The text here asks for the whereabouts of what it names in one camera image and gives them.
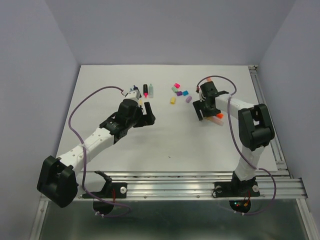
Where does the pastel pink pen cap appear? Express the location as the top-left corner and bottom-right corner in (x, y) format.
(185, 95), (192, 103)

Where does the blue pen cap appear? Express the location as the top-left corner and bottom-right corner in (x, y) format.
(182, 90), (189, 96)

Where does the black highlighter orange cap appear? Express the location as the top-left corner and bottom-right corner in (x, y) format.
(216, 113), (224, 119)

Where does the pastel peach highlighter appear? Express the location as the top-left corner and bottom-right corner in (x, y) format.
(206, 116), (224, 126)

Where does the black highlighter pink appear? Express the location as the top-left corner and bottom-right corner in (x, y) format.
(143, 84), (149, 98)

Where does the pastel yellow pen cap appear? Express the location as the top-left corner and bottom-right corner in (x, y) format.
(170, 97), (176, 105)

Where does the pastel green pen cap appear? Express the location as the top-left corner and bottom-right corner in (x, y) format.
(171, 86), (179, 93)

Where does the pastel green highlighter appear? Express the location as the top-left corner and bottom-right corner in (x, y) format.
(148, 83), (154, 99)

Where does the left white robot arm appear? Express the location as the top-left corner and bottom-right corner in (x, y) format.
(36, 99), (156, 208)

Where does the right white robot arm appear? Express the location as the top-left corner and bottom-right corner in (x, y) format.
(193, 81), (275, 198)

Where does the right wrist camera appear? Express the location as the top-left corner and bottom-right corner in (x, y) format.
(196, 86), (203, 100)

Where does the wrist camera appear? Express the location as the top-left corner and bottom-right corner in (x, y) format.
(121, 90), (141, 102)
(196, 86), (203, 100)

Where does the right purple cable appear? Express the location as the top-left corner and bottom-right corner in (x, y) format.
(196, 75), (277, 217)

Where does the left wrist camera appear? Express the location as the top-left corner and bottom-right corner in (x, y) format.
(121, 90), (141, 102)

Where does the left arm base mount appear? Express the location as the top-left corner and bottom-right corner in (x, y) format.
(81, 170), (132, 218)

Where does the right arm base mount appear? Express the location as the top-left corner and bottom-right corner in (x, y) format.
(211, 172), (261, 215)

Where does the aluminium right side rail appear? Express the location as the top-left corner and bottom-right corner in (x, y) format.
(247, 65), (292, 178)

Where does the aluminium rail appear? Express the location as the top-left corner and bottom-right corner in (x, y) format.
(247, 65), (292, 178)
(30, 168), (311, 240)

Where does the aluminium front rail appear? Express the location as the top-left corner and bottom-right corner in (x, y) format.
(30, 168), (311, 240)

